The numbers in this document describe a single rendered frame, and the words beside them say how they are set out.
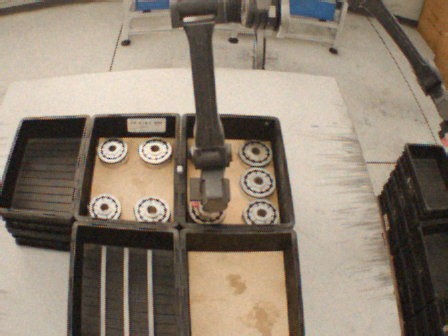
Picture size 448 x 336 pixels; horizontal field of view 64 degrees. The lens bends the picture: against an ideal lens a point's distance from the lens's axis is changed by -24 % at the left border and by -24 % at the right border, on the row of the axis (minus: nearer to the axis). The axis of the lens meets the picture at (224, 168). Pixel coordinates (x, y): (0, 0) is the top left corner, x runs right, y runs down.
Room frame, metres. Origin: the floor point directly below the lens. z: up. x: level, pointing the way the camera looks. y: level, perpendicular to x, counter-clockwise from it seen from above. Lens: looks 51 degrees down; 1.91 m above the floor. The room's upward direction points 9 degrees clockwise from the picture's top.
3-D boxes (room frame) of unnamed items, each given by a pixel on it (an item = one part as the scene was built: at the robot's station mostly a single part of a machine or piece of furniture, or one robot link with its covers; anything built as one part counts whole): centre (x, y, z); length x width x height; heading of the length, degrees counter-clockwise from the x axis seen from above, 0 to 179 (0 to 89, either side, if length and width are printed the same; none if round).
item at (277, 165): (0.80, -0.03, 0.87); 0.40 x 0.30 x 0.11; 9
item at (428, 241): (0.82, -1.11, 0.31); 0.40 x 0.30 x 0.34; 11
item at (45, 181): (0.70, 0.56, 0.87); 0.40 x 0.30 x 0.11; 9
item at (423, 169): (1.21, -1.03, 0.37); 0.40 x 0.30 x 0.45; 11
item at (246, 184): (0.81, -0.10, 0.86); 0.10 x 0.10 x 0.01
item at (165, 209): (0.65, 0.18, 0.86); 0.10 x 0.10 x 0.01
